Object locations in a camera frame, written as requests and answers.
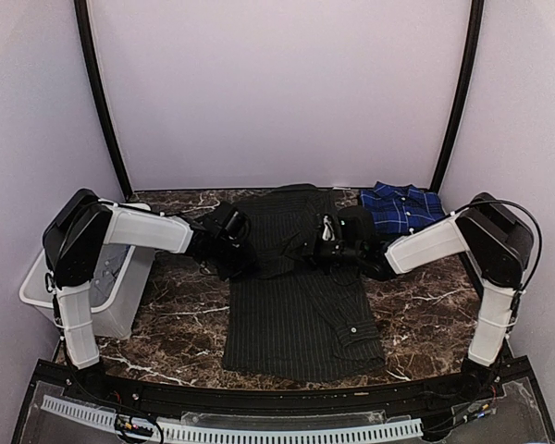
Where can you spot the grey button shirt in bin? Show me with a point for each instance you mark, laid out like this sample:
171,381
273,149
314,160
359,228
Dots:
109,264

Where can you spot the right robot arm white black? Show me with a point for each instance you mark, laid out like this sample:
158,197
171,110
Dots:
503,249

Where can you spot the white slotted cable duct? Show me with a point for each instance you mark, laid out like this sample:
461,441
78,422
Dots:
369,427

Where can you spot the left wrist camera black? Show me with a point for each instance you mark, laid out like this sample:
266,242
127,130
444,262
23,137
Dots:
230,222

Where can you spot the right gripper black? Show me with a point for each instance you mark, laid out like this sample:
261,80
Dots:
312,251

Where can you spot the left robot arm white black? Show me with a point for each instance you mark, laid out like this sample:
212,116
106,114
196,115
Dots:
73,241

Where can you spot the black pinstriped long sleeve shirt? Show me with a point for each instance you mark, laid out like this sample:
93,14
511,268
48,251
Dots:
289,319

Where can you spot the black front rail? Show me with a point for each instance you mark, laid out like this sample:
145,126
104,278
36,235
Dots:
163,399

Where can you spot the black frame post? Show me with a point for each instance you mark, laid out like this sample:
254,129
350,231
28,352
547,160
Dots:
460,95
91,63

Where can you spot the white plastic bin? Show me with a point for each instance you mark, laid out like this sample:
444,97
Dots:
113,319

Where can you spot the blue plaid folded shirt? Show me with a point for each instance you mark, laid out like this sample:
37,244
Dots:
401,210

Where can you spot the left black frame post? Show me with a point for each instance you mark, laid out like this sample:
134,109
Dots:
91,63

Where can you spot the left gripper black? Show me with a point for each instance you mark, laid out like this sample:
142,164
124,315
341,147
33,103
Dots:
249,264

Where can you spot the right black frame post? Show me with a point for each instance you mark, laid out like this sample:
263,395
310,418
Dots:
460,95

